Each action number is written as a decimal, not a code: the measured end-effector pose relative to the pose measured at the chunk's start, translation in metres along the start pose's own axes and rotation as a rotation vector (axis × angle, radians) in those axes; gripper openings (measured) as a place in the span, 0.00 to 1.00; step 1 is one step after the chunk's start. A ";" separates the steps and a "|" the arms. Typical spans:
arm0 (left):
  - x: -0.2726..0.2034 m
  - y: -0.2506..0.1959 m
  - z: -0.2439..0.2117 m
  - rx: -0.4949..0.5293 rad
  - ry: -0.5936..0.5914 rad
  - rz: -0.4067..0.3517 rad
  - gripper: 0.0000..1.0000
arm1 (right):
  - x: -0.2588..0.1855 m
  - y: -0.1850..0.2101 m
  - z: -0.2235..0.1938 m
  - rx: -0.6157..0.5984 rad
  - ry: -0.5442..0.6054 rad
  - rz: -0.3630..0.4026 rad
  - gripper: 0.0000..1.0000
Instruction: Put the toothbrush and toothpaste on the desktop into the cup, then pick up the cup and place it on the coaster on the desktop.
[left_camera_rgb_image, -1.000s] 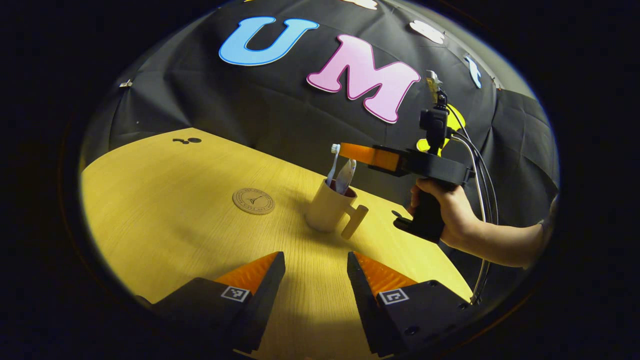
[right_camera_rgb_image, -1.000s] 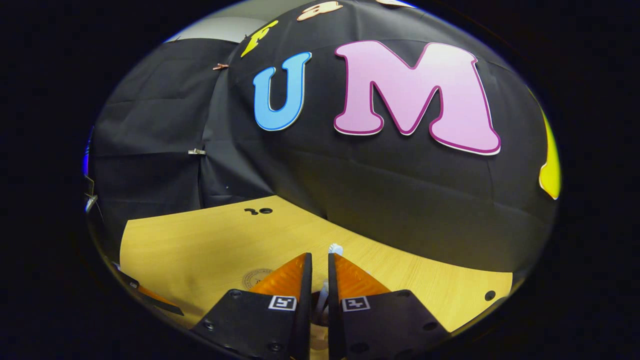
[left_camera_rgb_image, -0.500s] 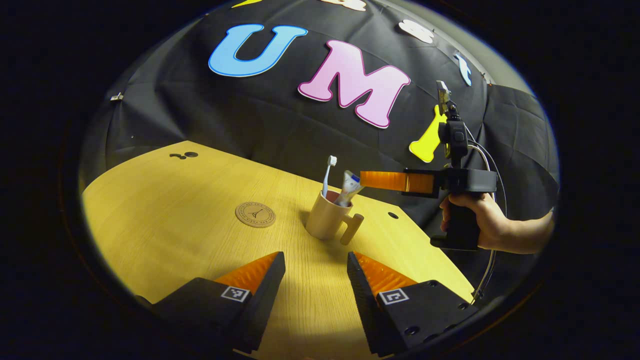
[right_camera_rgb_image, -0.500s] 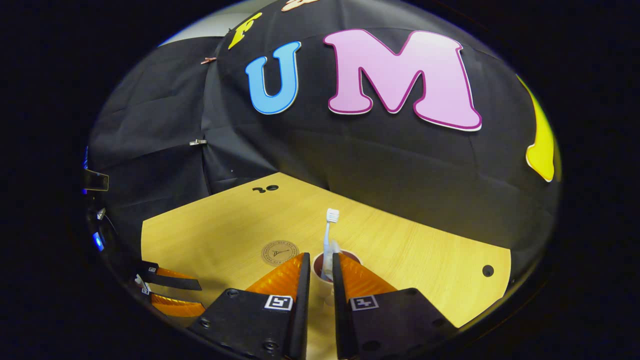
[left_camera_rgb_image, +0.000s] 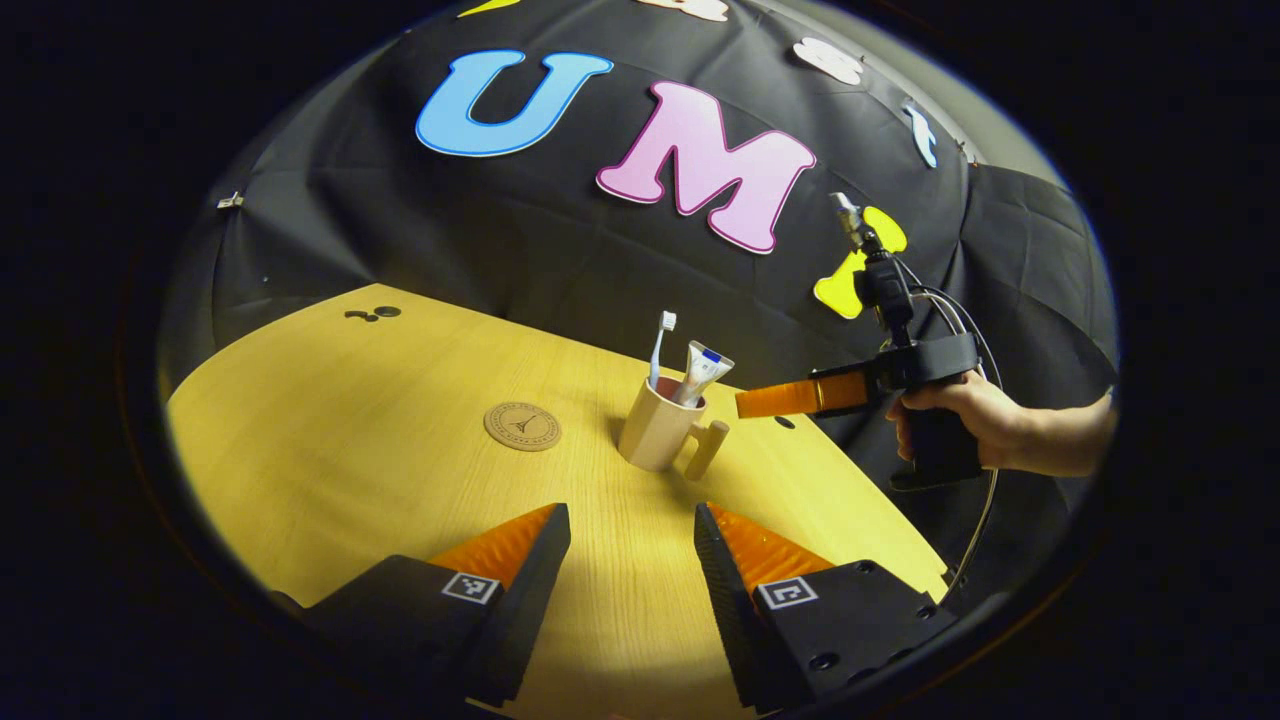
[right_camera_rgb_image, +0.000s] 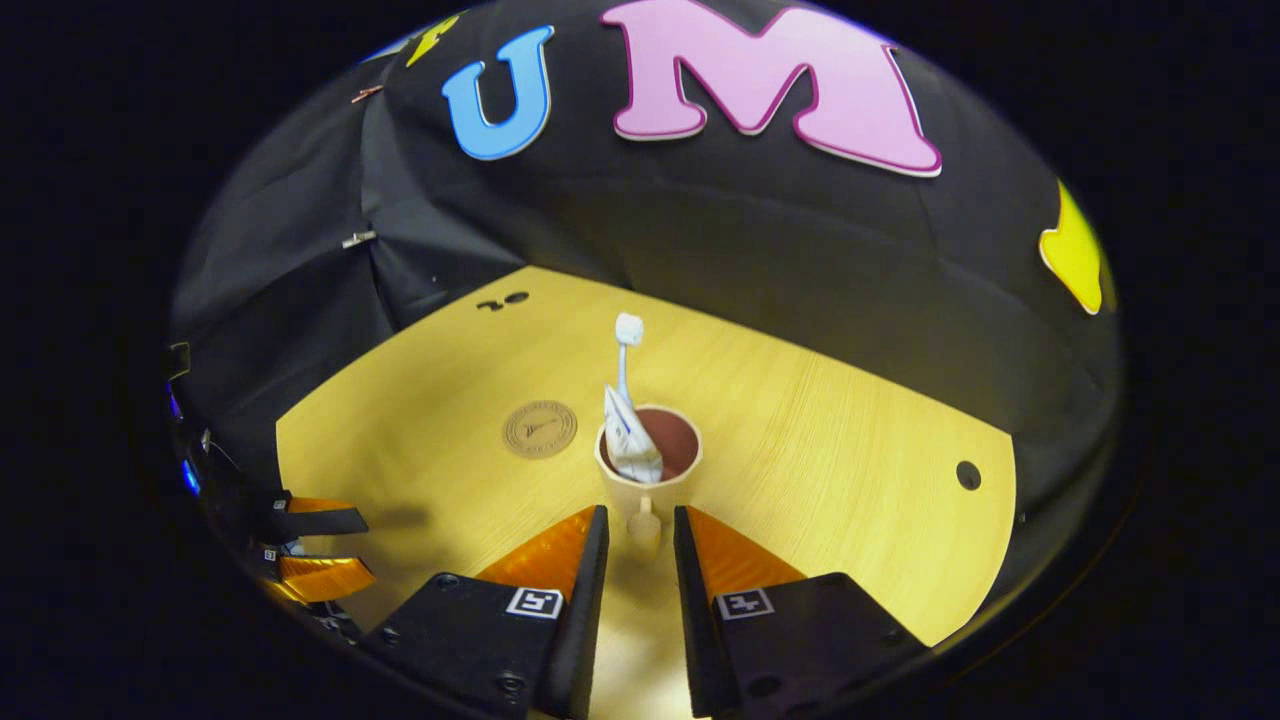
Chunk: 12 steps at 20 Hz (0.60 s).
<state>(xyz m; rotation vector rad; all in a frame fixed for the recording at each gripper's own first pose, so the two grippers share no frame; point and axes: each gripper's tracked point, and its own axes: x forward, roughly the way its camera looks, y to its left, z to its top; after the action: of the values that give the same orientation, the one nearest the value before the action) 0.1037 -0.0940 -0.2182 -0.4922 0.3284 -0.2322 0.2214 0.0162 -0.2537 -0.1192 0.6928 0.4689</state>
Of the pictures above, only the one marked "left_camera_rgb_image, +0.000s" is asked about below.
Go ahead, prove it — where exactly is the beige cup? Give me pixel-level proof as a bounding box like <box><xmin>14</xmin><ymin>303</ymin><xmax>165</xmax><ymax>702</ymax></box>
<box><xmin>618</xmin><ymin>375</ymin><xmax>731</xmax><ymax>481</ymax></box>

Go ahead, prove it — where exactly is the round brown coaster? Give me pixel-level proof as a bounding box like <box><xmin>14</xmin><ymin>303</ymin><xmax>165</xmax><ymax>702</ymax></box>
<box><xmin>484</xmin><ymin>402</ymin><xmax>563</xmax><ymax>453</ymax></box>

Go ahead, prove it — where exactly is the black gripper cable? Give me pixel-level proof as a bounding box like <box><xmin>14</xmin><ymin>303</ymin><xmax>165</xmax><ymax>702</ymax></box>
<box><xmin>895</xmin><ymin>260</ymin><xmax>1003</xmax><ymax>601</ymax></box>

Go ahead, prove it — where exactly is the wooden desktop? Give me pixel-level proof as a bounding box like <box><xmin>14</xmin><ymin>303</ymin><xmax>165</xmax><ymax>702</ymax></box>
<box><xmin>165</xmin><ymin>283</ymin><xmax>951</xmax><ymax>720</ymax></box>

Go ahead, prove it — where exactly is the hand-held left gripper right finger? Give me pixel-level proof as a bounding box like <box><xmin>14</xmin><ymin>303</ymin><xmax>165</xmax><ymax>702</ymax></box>
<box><xmin>694</xmin><ymin>502</ymin><xmax>961</xmax><ymax>716</ymax></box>

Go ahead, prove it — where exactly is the white toothbrush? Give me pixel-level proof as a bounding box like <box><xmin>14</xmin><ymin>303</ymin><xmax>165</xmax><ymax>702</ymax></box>
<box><xmin>649</xmin><ymin>311</ymin><xmax>678</xmax><ymax>391</ymax></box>

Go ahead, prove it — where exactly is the black backdrop cloth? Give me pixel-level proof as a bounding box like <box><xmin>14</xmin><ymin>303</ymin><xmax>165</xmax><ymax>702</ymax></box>
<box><xmin>160</xmin><ymin>0</ymin><xmax>1119</xmax><ymax>601</ymax></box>

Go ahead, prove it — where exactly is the white toothpaste tube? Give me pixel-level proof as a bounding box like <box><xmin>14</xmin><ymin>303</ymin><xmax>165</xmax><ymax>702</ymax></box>
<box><xmin>675</xmin><ymin>341</ymin><xmax>735</xmax><ymax>408</ymax></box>

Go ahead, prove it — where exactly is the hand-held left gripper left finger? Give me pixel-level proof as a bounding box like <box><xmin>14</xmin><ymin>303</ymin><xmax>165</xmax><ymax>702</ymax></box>
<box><xmin>268</xmin><ymin>503</ymin><xmax>572</xmax><ymax>709</ymax></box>

